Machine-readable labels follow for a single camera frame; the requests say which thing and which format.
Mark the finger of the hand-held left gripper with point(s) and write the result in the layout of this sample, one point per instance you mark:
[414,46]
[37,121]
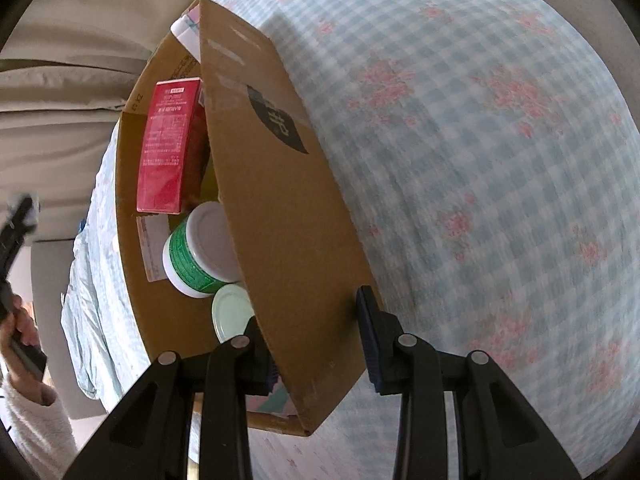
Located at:
[20,225]

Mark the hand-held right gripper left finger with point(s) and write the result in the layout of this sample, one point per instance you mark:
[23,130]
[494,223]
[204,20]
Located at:
[240,360]

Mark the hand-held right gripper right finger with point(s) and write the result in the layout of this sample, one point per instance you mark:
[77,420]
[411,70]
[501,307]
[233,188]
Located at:
[369,340]

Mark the pale green lidded jar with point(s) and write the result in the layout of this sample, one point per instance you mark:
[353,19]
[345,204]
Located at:
[230,310]

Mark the green and white jar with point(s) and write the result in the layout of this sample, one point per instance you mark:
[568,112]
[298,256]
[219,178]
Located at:
[187,260]

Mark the brown cardboard box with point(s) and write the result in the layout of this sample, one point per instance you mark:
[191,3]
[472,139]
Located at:
[290,220]

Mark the red carton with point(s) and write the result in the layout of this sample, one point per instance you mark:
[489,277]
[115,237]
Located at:
[167,150]

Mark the person's left hand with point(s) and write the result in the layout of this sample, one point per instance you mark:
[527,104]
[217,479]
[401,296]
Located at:
[25,322]

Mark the pastel printed packet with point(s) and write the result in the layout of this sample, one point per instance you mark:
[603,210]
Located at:
[275,402]

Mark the light blue quilt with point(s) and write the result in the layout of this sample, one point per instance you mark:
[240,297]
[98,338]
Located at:
[100,310]

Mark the yellow tape roll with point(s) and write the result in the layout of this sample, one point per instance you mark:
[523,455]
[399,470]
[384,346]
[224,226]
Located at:
[212,185]

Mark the checkered floral bed sheet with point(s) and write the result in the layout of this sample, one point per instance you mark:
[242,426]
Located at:
[450,160]

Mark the white printed packet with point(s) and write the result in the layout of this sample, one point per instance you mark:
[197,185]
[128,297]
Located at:
[186,32]

